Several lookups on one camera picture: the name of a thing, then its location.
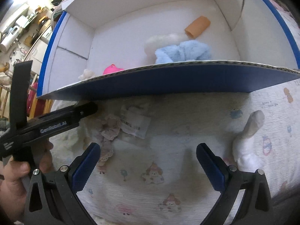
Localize pink bag on floor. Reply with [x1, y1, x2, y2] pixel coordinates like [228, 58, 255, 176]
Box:
[26, 89, 46, 119]

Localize cream fluffy toy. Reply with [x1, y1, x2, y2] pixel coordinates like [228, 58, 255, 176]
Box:
[144, 33, 190, 59]

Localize packaged lace item with label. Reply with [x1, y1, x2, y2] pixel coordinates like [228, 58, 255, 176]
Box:
[94, 106, 151, 168]

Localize white water heater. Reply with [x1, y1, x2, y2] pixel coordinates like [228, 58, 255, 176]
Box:
[1, 25, 20, 52]

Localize light blue fluffy scrunchie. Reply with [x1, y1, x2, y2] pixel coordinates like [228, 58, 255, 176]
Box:
[155, 40, 212, 64]

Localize orange soft tube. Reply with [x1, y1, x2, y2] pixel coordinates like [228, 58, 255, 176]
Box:
[184, 16, 211, 39]

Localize person's left hand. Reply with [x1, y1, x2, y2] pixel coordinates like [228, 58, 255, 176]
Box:
[0, 139, 55, 222]

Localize small white fluffy item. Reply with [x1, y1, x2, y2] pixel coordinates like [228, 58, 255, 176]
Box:
[78, 69, 96, 81]

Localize white box blue edges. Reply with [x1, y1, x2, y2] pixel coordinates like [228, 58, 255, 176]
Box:
[37, 0, 299, 101]

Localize pink rubber duck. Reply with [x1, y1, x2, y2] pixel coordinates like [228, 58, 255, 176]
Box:
[103, 64, 124, 75]

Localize white socks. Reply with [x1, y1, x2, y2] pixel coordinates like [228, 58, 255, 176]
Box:
[232, 110, 265, 172]

